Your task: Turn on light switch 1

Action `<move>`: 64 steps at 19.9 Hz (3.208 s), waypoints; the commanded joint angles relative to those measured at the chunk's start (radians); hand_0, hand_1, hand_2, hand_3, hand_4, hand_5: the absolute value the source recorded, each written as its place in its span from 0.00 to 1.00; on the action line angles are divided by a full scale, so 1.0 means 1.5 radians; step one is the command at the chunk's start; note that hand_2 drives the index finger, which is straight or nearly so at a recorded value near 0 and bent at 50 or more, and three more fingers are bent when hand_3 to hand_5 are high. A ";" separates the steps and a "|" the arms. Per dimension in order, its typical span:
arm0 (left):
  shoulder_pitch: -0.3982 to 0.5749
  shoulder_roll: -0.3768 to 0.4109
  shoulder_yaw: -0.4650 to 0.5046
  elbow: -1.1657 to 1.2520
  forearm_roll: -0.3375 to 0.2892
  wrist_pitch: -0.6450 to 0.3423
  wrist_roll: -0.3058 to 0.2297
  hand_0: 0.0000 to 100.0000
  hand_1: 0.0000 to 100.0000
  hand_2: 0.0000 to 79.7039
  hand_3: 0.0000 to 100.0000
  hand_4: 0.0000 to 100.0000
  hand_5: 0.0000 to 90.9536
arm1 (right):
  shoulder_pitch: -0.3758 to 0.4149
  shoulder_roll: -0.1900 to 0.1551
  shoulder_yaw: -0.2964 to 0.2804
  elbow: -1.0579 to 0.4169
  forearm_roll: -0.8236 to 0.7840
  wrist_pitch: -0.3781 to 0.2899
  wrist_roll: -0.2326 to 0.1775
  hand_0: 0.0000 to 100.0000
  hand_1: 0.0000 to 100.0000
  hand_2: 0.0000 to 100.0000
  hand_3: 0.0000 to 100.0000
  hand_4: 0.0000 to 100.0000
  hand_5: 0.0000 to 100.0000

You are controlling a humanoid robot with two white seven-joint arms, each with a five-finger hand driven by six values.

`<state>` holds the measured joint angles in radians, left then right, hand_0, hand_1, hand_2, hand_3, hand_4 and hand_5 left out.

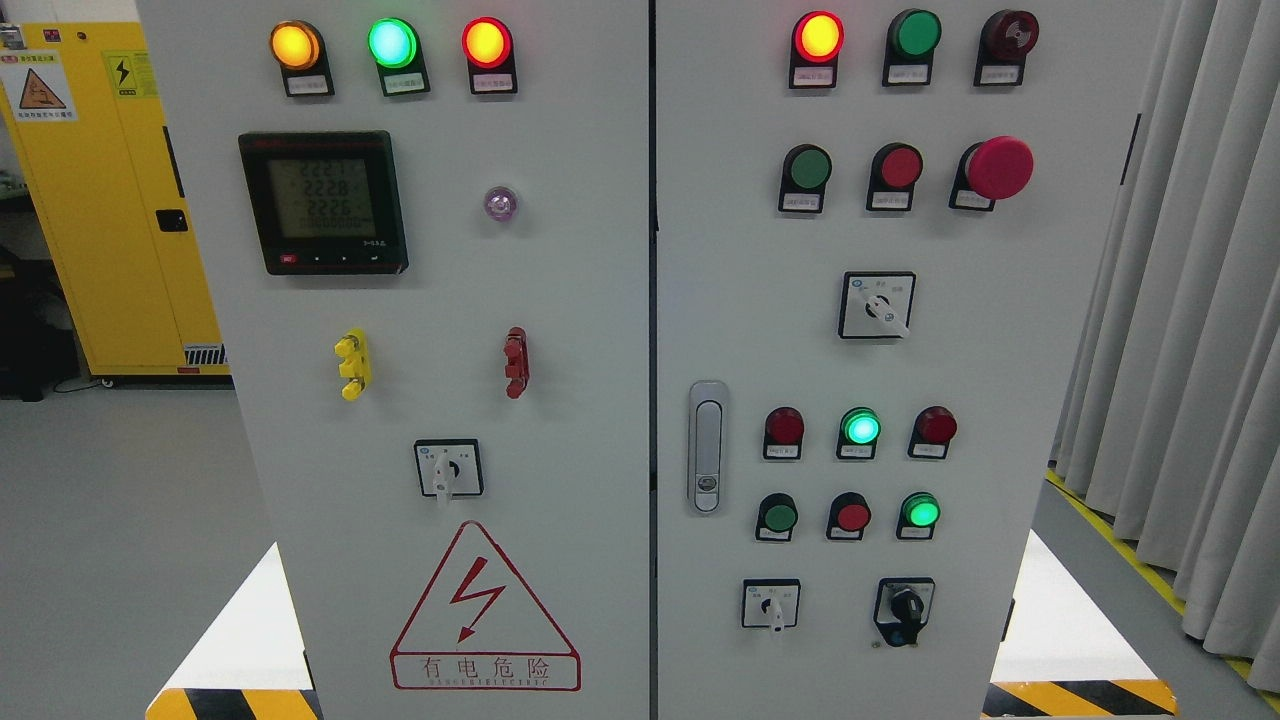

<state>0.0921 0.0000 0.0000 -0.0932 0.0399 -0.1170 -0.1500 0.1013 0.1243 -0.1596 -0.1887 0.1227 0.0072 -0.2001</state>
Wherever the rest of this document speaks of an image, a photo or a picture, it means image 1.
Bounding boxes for dark red indicator lower left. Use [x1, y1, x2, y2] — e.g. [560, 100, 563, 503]
[762, 406, 805, 462]

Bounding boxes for black digital power meter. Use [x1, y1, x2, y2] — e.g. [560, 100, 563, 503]
[238, 129, 410, 275]

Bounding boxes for red indicator light left door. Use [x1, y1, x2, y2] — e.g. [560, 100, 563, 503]
[461, 15, 518, 95]

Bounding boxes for red lit indicator right door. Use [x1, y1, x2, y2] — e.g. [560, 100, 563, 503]
[788, 10, 845, 90]

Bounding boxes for grey cabinet door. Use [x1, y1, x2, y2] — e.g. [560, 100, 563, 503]
[655, 1, 1171, 719]
[138, 1, 650, 719]

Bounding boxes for green indicator light left door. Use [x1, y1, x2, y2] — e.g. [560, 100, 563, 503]
[367, 17, 431, 97]

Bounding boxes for yellow floor marking tape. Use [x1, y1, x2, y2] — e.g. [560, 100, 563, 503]
[1033, 470, 1277, 719]

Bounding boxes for red terminal connector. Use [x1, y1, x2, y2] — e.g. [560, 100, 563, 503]
[503, 325, 531, 398]

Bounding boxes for yellow safety storage cabinet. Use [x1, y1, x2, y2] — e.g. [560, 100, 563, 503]
[3, 22, 230, 379]

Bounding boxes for dark red indicator lower right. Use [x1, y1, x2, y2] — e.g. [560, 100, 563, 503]
[908, 405, 957, 461]

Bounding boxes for grey curtain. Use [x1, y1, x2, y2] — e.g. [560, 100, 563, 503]
[1052, 1, 1279, 693]

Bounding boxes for green push button upper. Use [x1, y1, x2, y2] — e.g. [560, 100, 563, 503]
[777, 143, 833, 214]

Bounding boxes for dark red indicator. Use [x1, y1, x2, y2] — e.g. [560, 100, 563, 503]
[908, 405, 957, 461]
[762, 406, 805, 462]

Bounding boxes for lit green push button lower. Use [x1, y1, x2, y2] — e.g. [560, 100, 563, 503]
[895, 491, 941, 541]

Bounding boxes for white rotary selector upper right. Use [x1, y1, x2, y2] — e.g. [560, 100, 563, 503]
[836, 272, 916, 340]

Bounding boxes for yellow terminal connector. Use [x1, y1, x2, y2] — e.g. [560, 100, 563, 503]
[334, 327, 372, 402]

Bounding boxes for red push button upper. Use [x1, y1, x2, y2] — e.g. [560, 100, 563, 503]
[865, 142, 924, 211]

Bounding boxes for red push button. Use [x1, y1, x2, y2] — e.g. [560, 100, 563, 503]
[826, 492, 872, 542]
[865, 142, 924, 211]

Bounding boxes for amber indicator light left door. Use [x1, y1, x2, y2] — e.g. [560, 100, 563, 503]
[269, 19, 335, 97]

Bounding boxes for grey right cabinet door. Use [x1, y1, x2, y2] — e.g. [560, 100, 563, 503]
[655, 1, 1171, 719]

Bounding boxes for red emergency stop mushroom button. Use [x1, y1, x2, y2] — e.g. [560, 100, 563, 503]
[948, 135, 1036, 211]

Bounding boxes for silver door handle lock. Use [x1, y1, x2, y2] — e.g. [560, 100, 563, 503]
[687, 380, 730, 514]

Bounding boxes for red electric danger warning sticker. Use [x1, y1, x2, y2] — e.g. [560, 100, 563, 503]
[389, 520, 582, 692]

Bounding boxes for yellow black hazard tape right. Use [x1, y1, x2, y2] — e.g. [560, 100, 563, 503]
[980, 679, 1179, 719]

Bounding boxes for white rotary switch door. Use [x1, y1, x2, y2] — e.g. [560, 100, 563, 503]
[413, 438, 485, 507]

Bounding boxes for black knob selector switch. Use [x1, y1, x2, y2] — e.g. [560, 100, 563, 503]
[872, 577, 936, 648]

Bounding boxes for white rotary switch lower right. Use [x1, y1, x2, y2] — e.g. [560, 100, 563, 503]
[740, 578, 803, 633]

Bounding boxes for small clear lamp bulb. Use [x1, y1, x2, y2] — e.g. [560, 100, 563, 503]
[483, 186, 518, 223]

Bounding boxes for red push button lower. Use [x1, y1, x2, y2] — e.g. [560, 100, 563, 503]
[826, 492, 872, 542]

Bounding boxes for dark red buzzer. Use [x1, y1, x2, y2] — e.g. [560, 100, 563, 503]
[973, 9, 1041, 88]

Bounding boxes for lit green indicator lower middle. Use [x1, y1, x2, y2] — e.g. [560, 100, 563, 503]
[835, 406, 882, 461]

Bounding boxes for green indicator top right door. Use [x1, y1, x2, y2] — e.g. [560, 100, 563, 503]
[882, 8, 942, 87]

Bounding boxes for grey left cabinet door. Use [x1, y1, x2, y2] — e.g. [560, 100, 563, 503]
[138, 1, 650, 719]

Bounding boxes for yellow black hazard tape left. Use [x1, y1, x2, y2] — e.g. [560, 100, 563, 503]
[143, 688, 323, 719]

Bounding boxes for yellow black hazard tape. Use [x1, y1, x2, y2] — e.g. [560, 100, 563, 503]
[143, 688, 323, 719]
[980, 679, 1179, 719]

